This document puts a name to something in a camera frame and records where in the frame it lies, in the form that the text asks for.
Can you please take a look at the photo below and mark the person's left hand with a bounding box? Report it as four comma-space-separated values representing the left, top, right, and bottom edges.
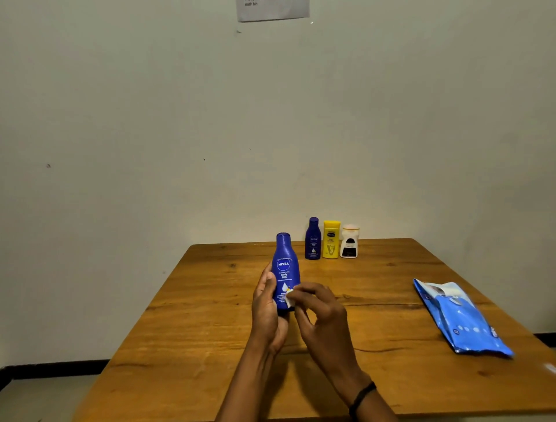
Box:
251, 262, 290, 355

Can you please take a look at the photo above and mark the person's right hand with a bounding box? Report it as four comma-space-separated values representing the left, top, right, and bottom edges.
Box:
287, 282, 371, 386

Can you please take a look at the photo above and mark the large blue lotion bottle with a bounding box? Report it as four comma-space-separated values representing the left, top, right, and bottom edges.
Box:
271, 232, 301, 312

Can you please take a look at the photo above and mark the person's right forearm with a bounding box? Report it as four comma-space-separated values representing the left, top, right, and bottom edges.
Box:
331, 370, 401, 422

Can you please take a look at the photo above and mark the person's left forearm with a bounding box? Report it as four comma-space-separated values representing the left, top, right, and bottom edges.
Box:
215, 346, 279, 422

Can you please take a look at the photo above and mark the small blue lotion bottle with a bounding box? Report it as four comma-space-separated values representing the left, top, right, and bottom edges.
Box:
304, 217, 322, 261

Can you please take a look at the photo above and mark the yellow lotion bottle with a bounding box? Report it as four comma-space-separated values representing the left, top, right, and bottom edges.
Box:
322, 220, 341, 260

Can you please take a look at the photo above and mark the white bottle with black label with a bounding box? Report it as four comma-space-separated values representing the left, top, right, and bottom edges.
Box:
339, 224, 361, 259

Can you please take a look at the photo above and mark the black wristband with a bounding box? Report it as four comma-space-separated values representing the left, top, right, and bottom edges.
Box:
348, 381, 378, 421

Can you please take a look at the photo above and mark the blue wipes packet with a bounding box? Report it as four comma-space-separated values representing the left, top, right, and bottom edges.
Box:
413, 278, 515, 358

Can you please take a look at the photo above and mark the white paper wall notice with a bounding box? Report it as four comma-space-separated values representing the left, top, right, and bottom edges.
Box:
235, 0, 311, 23

